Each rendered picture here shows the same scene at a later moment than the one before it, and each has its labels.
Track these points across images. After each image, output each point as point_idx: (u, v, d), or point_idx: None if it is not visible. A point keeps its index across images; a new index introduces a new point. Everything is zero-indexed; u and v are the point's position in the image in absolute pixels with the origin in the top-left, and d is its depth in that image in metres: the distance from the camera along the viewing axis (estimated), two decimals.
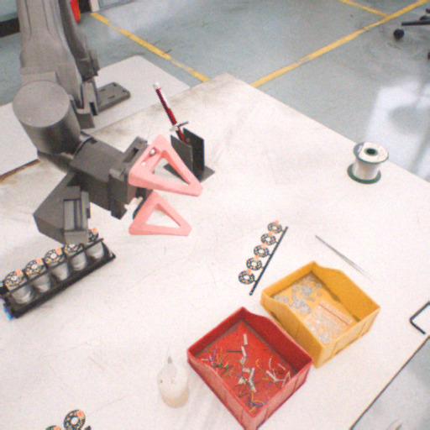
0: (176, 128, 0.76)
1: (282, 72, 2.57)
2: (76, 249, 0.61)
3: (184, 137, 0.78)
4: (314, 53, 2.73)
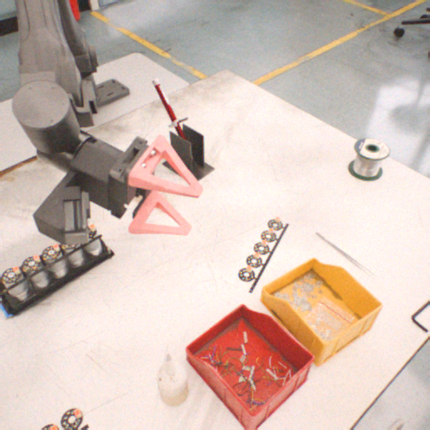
0: (175, 124, 0.76)
1: (282, 71, 2.56)
2: (75, 246, 0.60)
3: (183, 133, 0.77)
4: (314, 52, 2.72)
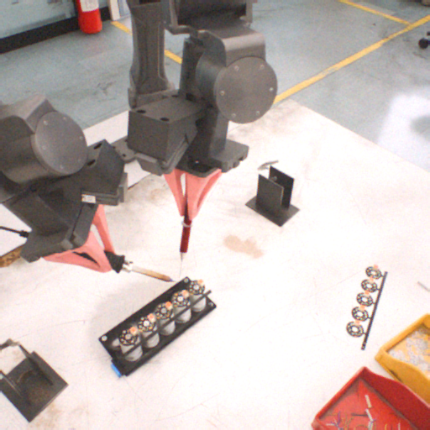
0: (182, 227, 0.54)
1: (309, 83, 2.55)
2: (186, 303, 0.58)
3: (188, 242, 0.55)
4: (340, 63, 2.71)
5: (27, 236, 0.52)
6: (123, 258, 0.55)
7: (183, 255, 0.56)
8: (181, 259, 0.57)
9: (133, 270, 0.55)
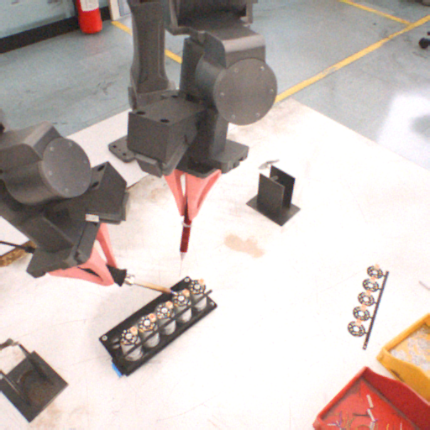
0: (182, 227, 0.54)
1: (309, 83, 2.54)
2: (186, 302, 0.58)
3: (188, 242, 0.55)
4: (340, 63, 2.71)
5: (33, 252, 0.54)
6: (125, 271, 0.56)
7: (183, 255, 0.56)
8: (181, 259, 0.57)
9: (135, 284, 0.57)
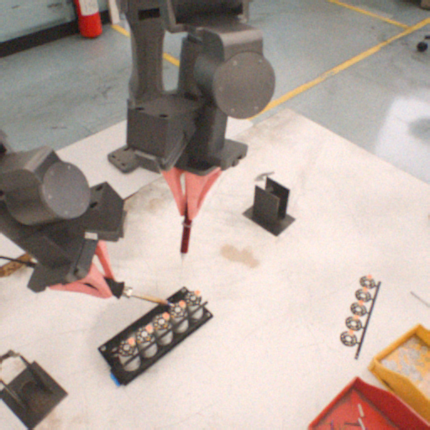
0: (182, 227, 0.54)
1: (307, 87, 2.56)
2: (183, 314, 0.60)
3: (188, 243, 0.55)
4: (338, 67, 2.72)
5: (33, 266, 0.55)
6: (123, 284, 0.58)
7: (184, 256, 0.56)
8: (182, 259, 0.56)
9: (133, 296, 0.59)
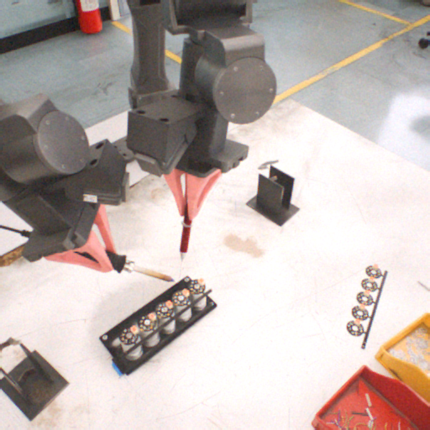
0: (182, 227, 0.54)
1: (309, 83, 2.55)
2: (186, 302, 0.59)
3: (188, 242, 0.55)
4: (340, 63, 2.71)
5: (28, 236, 0.52)
6: (125, 258, 0.55)
7: (183, 255, 0.56)
8: (181, 259, 0.57)
9: (135, 270, 0.55)
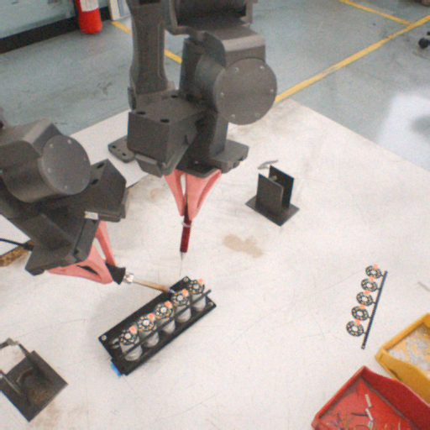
0: (182, 227, 0.54)
1: (309, 83, 2.55)
2: (186, 302, 0.58)
3: (188, 242, 0.55)
4: (340, 63, 2.71)
5: (31, 249, 0.53)
6: (124, 270, 0.56)
7: (183, 255, 0.56)
8: (181, 259, 0.57)
9: (134, 282, 0.57)
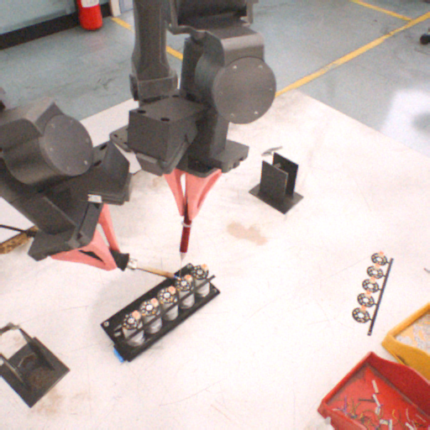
0: (182, 227, 0.54)
1: (310, 79, 2.54)
2: (189, 287, 0.57)
3: (188, 242, 0.55)
4: (341, 59, 2.70)
5: (34, 235, 0.53)
6: (128, 255, 0.56)
7: (183, 255, 0.56)
8: (181, 259, 0.57)
9: (138, 269, 0.57)
